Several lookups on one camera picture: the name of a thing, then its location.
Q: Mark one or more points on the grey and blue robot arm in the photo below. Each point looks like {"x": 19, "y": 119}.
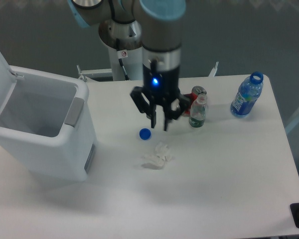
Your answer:
{"x": 160, "y": 22}

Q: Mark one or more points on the crushed red soda can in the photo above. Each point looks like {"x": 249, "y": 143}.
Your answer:
{"x": 196, "y": 90}

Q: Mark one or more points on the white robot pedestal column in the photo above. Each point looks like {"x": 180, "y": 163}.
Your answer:
{"x": 125, "y": 49}

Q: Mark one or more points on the crumpled white tissue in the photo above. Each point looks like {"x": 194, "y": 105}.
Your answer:
{"x": 161, "y": 156}

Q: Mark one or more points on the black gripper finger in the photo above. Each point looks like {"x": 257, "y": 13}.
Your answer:
{"x": 145, "y": 102}
{"x": 169, "y": 113}

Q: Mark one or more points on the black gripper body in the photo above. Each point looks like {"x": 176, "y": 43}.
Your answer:
{"x": 160, "y": 88}

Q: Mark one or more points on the white metal base frame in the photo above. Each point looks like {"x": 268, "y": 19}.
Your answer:
{"x": 99, "y": 75}

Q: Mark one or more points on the small clear green-label bottle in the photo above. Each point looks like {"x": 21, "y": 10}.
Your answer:
{"x": 198, "y": 111}

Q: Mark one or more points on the blue drink bottle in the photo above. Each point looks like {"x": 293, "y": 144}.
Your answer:
{"x": 248, "y": 93}

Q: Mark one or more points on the blue bottle cap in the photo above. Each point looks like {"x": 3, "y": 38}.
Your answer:
{"x": 145, "y": 134}

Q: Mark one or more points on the white trash can body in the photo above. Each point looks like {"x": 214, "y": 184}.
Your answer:
{"x": 45, "y": 123}

